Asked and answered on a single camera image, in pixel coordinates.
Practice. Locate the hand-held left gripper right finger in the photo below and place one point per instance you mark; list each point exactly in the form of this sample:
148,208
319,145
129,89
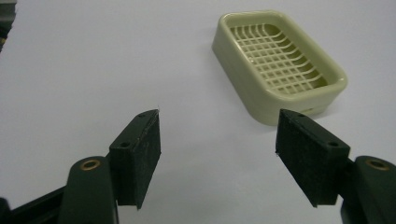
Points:
308,161

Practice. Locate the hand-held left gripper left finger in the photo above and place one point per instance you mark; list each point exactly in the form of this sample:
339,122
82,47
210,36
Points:
137,161

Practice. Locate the pale green soap dish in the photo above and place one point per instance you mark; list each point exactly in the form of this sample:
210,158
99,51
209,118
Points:
274,62

